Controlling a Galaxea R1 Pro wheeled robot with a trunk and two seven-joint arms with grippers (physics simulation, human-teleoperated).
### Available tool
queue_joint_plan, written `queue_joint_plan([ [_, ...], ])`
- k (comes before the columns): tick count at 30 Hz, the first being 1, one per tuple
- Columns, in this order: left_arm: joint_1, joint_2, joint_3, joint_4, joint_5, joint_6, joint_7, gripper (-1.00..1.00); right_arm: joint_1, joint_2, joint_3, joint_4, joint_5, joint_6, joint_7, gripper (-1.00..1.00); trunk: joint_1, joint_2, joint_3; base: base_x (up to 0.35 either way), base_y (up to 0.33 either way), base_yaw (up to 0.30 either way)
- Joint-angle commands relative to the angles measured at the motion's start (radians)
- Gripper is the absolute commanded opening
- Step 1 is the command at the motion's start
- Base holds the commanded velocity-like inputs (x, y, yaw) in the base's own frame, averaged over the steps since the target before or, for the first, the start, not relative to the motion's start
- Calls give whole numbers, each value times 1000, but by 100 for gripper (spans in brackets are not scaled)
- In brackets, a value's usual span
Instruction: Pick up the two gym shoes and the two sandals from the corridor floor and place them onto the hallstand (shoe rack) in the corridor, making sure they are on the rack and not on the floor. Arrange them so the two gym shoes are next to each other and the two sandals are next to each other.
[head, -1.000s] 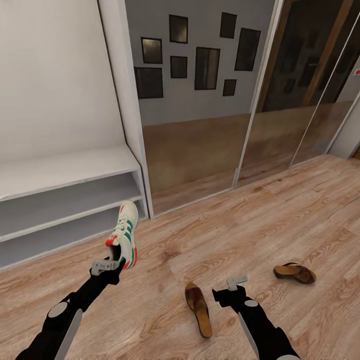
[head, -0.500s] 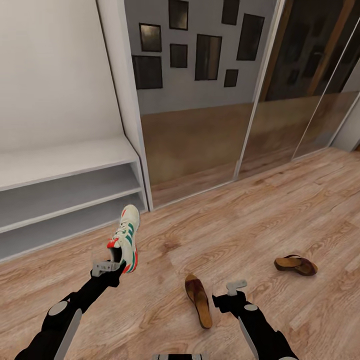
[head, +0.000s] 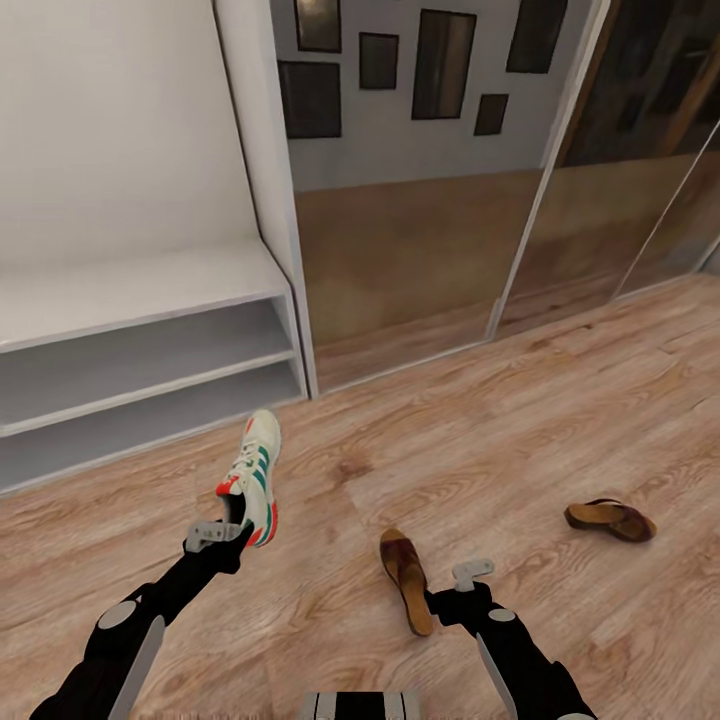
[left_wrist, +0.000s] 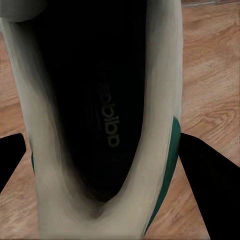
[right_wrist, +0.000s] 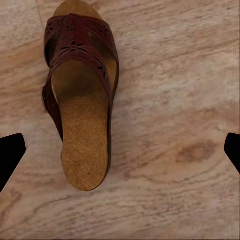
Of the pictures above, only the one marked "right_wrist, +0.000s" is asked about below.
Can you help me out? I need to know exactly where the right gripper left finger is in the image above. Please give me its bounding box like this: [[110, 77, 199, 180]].
[[0, 133, 26, 193]]

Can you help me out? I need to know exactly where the sandal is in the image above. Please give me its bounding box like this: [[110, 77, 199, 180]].
[[41, 0, 120, 192]]

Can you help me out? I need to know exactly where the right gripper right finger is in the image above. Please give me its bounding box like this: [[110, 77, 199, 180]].
[[224, 133, 240, 173]]

